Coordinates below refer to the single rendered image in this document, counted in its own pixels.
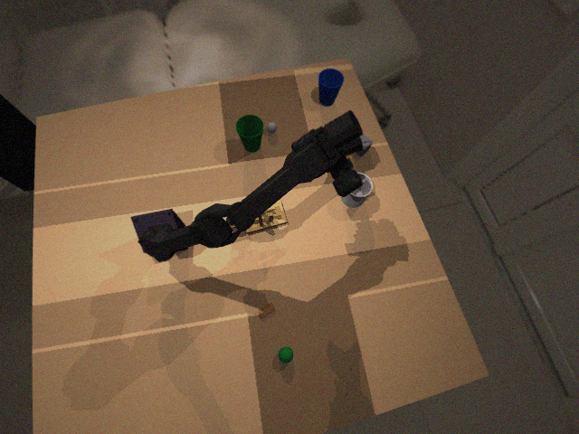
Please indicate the dark blue cup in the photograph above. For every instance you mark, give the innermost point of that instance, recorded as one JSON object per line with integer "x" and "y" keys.
{"x": 330, "y": 82}

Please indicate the green plastic cup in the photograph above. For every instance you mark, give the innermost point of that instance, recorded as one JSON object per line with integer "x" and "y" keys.
{"x": 250, "y": 129}

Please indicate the green ball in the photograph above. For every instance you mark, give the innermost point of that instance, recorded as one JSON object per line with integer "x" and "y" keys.
{"x": 285, "y": 354}

